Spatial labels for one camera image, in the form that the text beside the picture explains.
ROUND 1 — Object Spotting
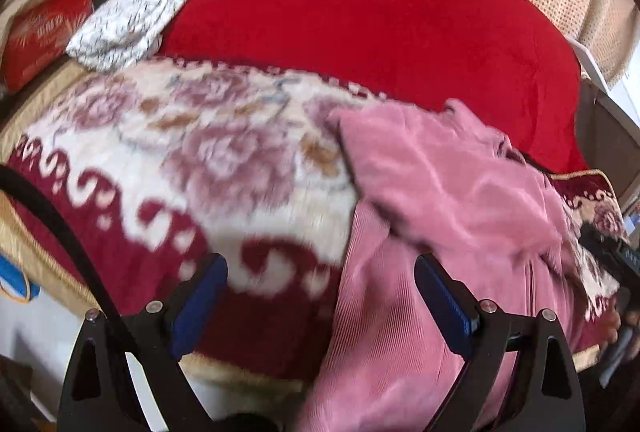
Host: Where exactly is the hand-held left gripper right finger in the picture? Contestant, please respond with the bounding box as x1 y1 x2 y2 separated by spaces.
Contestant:
414 253 587 432

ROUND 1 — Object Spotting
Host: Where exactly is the blue white object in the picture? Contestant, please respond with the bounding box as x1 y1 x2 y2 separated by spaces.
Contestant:
0 252 41 304

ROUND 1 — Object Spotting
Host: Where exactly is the pink ribbed garment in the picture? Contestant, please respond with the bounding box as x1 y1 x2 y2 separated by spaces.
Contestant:
297 98 583 432

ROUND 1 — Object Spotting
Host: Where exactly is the person's right hand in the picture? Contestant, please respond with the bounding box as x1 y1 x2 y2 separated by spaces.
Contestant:
597 307 623 348

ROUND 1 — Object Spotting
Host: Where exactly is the red printed cushion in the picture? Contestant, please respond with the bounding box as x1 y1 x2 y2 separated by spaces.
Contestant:
2 0 96 93

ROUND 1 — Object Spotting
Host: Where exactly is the white patterned pillow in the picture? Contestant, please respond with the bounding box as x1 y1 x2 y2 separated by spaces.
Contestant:
66 0 202 72

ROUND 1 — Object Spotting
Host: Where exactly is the white board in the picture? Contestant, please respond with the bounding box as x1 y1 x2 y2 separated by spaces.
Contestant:
567 35 640 123

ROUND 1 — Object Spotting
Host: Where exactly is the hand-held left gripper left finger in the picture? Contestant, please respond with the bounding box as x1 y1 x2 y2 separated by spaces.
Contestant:
59 253 230 432

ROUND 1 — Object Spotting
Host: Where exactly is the floral maroon cream blanket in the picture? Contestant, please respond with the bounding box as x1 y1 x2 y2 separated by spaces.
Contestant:
0 55 628 413

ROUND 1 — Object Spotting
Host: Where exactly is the grey bed headboard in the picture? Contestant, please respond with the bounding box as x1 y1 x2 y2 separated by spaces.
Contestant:
575 82 640 213

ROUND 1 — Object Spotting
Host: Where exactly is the black cable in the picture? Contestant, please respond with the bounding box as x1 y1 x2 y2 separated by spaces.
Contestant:
0 165 136 353

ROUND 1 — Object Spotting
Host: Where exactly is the red bedspread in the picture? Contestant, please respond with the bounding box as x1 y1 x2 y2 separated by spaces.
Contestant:
160 0 588 175

